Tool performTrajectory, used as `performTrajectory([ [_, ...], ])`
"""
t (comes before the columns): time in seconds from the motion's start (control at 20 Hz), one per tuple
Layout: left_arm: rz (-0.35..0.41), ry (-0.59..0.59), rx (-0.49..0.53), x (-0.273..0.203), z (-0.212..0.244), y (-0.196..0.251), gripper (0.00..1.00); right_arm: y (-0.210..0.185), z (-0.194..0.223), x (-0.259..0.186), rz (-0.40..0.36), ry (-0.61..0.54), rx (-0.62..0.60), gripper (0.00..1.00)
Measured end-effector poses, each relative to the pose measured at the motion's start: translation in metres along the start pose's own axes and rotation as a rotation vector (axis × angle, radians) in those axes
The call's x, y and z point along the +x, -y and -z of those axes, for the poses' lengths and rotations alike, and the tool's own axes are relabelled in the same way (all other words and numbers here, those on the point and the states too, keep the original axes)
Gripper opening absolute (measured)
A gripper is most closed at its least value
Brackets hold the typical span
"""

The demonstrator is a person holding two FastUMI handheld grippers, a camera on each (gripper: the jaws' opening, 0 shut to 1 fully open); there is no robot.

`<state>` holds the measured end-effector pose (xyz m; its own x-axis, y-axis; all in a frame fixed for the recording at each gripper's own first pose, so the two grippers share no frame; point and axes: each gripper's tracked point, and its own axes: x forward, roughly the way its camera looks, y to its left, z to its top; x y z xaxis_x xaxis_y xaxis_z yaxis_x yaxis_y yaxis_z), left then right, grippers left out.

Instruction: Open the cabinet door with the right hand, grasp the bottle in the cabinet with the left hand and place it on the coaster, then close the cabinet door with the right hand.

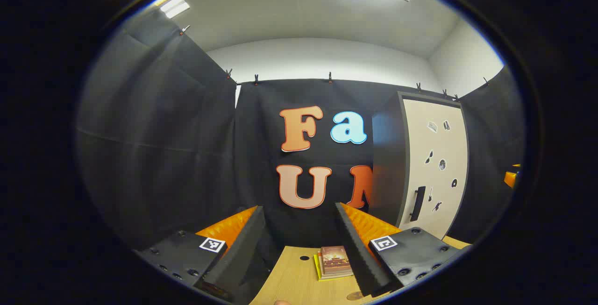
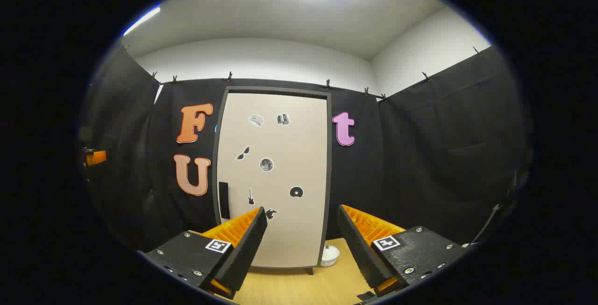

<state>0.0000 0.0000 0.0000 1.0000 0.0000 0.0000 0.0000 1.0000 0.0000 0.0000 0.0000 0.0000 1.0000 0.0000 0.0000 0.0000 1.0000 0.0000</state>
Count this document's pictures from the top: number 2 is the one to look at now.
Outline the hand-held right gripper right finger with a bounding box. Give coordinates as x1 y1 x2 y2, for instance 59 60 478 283
337 204 470 298

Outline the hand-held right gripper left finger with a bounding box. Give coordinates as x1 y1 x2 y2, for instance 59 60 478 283
138 206 268 300

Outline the black door handle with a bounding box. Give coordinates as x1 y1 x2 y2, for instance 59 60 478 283
219 182 230 220

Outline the grey cabinet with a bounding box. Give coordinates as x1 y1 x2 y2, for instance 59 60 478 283
213 85 333 275

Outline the white round device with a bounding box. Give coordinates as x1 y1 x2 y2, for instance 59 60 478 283
320 244 341 267

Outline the black backdrop cloth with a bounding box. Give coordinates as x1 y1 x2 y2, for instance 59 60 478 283
79 46 533 254

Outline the thin grey pole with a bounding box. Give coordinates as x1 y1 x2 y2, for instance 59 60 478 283
470 205 503 247

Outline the row of black cloth clips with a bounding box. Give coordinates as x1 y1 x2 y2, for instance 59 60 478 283
122 43 482 102

